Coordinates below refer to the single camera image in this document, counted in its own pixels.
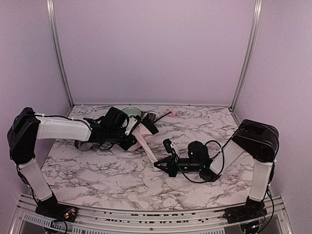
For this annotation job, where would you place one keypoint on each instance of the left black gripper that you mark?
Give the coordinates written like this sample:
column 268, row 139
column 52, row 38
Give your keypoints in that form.
column 136, row 133

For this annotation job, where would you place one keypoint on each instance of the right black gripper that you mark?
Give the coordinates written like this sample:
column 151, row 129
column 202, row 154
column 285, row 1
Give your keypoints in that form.
column 172, row 165

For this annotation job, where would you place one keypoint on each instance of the pink and black umbrella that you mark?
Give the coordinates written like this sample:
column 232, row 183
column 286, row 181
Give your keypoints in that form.
column 144, row 134

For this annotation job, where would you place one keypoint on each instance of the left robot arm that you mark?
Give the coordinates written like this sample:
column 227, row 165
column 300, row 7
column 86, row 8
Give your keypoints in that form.
column 30, row 127

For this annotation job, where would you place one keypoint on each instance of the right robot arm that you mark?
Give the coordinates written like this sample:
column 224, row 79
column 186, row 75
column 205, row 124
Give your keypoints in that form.
column 258, row 141

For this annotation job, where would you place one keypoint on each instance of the celadon green ceramic bowl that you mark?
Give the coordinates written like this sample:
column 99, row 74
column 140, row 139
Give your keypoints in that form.
column 132, row 111

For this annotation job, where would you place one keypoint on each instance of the black floral square plate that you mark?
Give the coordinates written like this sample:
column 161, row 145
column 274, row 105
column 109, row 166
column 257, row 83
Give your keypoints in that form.
column 148, row 115

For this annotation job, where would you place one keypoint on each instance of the small stainless steel bowl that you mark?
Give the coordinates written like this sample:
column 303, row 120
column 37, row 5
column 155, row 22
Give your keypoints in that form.
column 83, row 145

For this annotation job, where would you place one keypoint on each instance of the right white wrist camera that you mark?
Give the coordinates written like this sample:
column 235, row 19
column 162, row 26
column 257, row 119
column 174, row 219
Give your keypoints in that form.
column 170, row 147

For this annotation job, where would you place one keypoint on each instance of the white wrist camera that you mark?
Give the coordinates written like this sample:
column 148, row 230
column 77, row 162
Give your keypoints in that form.
column 134, row 121
column 170, row 147

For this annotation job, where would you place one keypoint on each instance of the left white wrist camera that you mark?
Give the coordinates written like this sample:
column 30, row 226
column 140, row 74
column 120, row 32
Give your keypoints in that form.
column 134, row 121

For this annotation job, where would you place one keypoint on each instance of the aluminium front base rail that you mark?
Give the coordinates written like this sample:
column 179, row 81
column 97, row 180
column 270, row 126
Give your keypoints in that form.
column 91, row 220

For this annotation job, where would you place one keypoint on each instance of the left aluminium frame post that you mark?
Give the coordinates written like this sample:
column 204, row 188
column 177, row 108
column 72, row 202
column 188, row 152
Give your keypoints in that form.
column 57, row 48

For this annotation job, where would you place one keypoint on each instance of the aluminium frame post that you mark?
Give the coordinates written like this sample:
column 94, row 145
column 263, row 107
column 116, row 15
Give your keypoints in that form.
column 249, row 52
column 57, row 48

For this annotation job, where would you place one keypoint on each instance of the right aluminium frame post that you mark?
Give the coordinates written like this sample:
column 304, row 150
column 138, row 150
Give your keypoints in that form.
column 249, row 52

